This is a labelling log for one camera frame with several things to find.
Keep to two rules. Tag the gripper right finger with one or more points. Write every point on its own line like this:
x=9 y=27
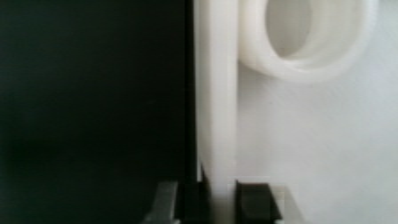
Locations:
x=264 y=204

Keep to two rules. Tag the white square table top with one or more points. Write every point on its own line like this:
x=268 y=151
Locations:
x=296 y=106

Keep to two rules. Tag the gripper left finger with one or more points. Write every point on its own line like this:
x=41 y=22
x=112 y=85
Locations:
x=177 y=204

